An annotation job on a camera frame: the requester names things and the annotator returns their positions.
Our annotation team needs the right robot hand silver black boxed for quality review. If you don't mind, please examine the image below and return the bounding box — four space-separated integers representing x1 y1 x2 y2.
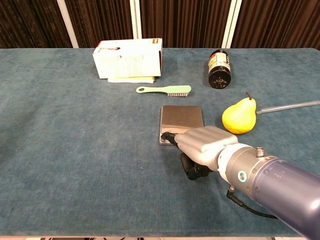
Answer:
160 125 240 181

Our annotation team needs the small digital scale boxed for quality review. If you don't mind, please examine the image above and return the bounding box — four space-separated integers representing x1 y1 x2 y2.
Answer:
159 104 205 146

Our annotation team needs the yellow pear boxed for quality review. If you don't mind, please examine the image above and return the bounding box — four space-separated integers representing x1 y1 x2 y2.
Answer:
221 91 258 135

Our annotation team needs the mint green scrub brush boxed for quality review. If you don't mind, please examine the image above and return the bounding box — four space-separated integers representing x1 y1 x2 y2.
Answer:
135 85 192 98

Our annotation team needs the dark brown glass bottle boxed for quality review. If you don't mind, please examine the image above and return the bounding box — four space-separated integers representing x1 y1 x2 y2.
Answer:
207 49 232 89

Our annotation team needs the clear glass stirring rod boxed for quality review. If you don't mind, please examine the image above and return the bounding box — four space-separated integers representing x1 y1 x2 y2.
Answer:
256 100 320 115

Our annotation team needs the pale yellow paper booklet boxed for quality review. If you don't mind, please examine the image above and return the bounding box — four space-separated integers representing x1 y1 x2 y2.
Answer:
107 76 156 84

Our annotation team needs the white cardboard box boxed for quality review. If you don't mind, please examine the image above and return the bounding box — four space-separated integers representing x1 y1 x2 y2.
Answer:
92 37 164 80

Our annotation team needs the blue fabric table cover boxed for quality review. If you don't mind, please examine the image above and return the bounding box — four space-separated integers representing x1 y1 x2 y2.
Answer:
0 47 320 238

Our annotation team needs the black arm wrist cable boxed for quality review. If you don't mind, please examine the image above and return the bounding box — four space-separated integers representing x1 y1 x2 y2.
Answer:
226 186 278 220

